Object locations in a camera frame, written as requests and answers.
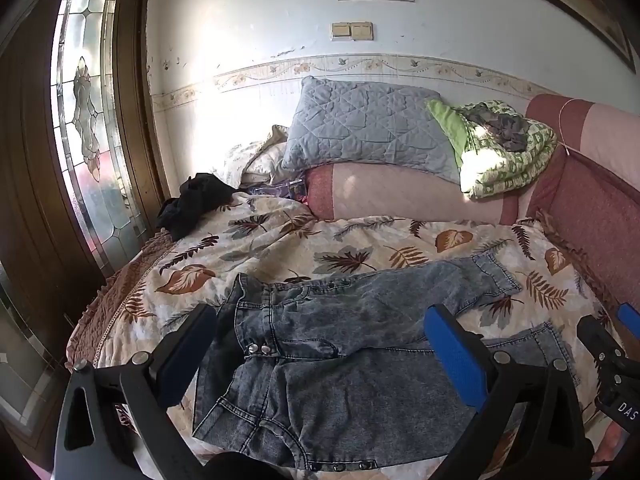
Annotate pink sofa backrest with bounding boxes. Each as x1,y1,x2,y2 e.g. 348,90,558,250
520,92,640,323

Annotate cream crumpled cloth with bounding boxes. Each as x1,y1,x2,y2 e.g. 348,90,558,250
222,124,292,189

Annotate black cloth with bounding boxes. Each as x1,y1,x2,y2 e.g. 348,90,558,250
155,172,242,242

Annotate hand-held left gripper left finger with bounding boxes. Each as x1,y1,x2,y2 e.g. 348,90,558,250
52,302,219,480

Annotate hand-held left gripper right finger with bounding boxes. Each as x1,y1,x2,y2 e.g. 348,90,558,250
423,303,594,480

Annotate leaf printed blanket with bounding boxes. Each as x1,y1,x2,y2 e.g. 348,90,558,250
65,194,627,477

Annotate green patterned blanket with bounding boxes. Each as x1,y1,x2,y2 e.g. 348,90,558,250
426,99,559,202

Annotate beige light switch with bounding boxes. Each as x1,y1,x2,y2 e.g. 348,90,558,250
330,21,375,41

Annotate grey denim pants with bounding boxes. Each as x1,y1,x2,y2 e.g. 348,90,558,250
192,254,581,474

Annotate white cord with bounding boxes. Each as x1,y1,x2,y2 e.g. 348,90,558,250
556,99,577,155

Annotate pink bolster cushion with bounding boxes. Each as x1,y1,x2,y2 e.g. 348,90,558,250
304,163,532,226

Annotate person's right hand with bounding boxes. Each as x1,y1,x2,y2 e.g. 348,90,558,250
592,419,640,467

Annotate wooden stained glass door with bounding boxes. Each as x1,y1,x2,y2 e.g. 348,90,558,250
0,0,172,463

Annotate grey quilted pillow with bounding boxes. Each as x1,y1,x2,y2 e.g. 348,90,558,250
281,76,464,185

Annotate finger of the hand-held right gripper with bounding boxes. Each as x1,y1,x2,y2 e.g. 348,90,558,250
576,313,627,362
616,302,640,342

